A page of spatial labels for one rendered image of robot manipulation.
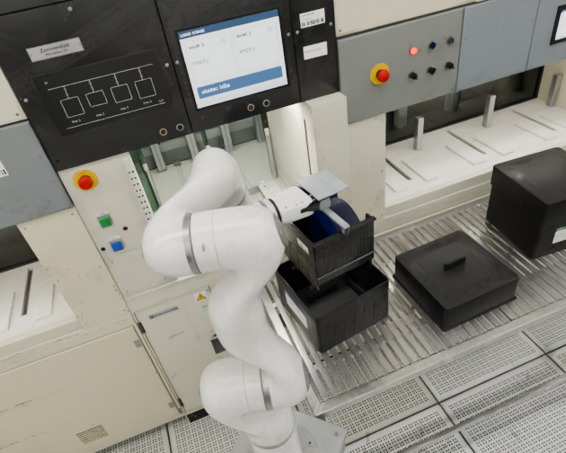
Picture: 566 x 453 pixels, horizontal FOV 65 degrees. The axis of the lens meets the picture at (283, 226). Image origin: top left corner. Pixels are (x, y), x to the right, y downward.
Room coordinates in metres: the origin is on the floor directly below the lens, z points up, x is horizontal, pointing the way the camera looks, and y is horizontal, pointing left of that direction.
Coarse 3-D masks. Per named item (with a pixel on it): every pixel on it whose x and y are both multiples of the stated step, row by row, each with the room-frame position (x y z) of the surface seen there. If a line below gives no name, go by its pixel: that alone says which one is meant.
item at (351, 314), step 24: (288, 264) 1.12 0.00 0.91; (288, 288) 1.01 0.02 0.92; (336, 288) 1.11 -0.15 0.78; (360, 288) 1.10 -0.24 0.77; (384, 288) 0.95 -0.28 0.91; (288, 312) 1.05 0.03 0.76; (312, 312) 1.02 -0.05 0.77; (336, 312) 0.88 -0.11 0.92; (360, 312) 0.91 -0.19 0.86; (384, 312) 0.95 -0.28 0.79; (312, 336) 0.89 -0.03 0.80; (336, 336) 0.88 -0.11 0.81
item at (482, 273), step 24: (456, 240) 1.16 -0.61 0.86; (408, 264) 1.08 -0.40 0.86; (432, 264) 1.06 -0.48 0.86; (456, 264) 1.03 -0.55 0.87; (480, 264) 1.02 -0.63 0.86; (504, 264) 1.00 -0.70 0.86; (408, 288) 1.04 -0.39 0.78; (432, 288) 0.96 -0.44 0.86; (456, 288) 0.94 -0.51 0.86; (480, 288) 0.92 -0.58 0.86; (504, 288) 0.92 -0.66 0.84; (432, 312) 0.92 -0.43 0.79; (456, 312) 0.87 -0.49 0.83; (480, 312) 0.90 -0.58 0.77
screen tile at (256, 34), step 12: (264, 24) 1.30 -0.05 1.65; (240, 36) 1.29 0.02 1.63; (252, 36) 1.30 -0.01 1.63; (264, 36) 1.30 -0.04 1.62; (276, 36) 1.31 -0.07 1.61; (276, 48) 1.31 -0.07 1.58; (240, 60) 1.28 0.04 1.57; (252, 60) 1.29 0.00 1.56; (264, 60) 1.30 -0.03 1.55; (276, 60) 1.31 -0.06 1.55
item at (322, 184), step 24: (312, 192) 1.00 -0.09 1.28; (336, 192) 0.98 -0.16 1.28; (336, 216) 0.98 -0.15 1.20; (288, 240) 1.04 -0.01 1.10; (312, 240) 1.11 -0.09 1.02; (336, 240) 0.93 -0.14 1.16; (360, 240) 0.96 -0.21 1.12; (312, 264) 0.91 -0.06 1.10; (336, 264) 0.92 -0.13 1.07; (360, 264) 1.01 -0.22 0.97; (312, 288) 0.94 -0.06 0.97
